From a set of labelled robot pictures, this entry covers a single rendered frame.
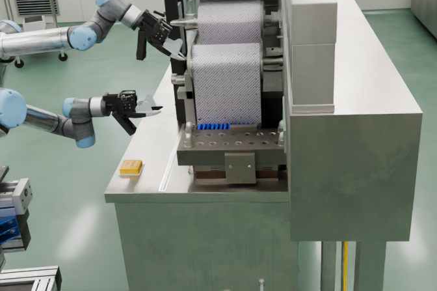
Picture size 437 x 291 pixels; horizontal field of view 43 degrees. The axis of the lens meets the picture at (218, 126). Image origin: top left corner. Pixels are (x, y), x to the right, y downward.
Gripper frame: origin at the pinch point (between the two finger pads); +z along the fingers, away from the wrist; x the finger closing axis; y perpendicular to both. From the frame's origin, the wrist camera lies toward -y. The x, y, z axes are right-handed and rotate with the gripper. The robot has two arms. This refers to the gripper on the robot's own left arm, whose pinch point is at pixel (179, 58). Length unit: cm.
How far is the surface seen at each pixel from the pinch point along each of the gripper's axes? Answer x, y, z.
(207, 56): -4.3, 8.3, 6.9
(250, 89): -5.7, 8.2, 26.0
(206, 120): -5.7, -11.4, 20.7
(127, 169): -18.8, -39.5, 7.1
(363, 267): -82, 15, 58
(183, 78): 2.8, -6.6, 5.6
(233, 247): -31, -34, 52
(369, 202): -89, 32, 42
